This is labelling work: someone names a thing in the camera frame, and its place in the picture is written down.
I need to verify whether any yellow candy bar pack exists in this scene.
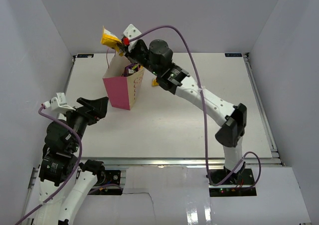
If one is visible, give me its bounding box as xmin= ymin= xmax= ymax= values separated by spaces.
xmin=152 ymin=78 xmax=159 ymax=87

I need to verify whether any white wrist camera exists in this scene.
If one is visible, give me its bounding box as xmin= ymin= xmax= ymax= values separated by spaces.
xmin=42 ymin=92 xmax=75 ymax=114
xmin=122 ymin=24 xmax=142 ymax=51

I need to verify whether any purple snack chip bag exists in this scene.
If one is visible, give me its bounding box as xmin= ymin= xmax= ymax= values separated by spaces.
xmin=122 ymin=63 xmax=141 ymax=77

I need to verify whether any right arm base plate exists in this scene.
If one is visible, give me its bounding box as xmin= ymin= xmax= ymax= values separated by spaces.
xmin=209 ymin=169 xmax=257 ymax=198

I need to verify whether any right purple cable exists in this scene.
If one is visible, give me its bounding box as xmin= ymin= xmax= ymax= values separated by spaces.
xmin=129 ymin=25 xmax=262 ymax=187

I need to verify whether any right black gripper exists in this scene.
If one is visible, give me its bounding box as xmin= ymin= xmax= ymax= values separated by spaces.
xmin=120 ymin=41 xmax=161 ymax=76

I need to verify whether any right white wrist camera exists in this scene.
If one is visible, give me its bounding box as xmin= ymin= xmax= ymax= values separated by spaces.
xmin=122 ymin=24 xmax=142 ymax=51

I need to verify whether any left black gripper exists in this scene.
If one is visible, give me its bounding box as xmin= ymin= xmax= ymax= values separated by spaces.
xmin=60 ymin=95 xmax=108 ymax=151

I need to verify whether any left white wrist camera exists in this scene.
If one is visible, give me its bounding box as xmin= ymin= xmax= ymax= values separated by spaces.
xmin=42 ymin=92 xmax=75 ymax=114

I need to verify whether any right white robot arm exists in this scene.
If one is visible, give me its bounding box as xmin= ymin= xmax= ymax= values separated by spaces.
xmin=122 ymin=37 xmax=247 ymax=185

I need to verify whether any yellow M&M's pack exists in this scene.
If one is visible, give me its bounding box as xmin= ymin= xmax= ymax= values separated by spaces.
xmin=100 ymin=26 xmax=124 ymax=56

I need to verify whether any pink beige paper bag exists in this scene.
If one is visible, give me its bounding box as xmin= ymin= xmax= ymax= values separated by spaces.
xmin=103 ymin=53 xmax=145 ymax=110

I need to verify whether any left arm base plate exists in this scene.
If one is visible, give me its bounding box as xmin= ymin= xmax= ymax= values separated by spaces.
xmin=90 ymin=170 xmax=122 ymax=196

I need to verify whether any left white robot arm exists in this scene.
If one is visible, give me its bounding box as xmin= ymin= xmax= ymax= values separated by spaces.
xmin=33 ymin=93 xmax=109 ymax=225

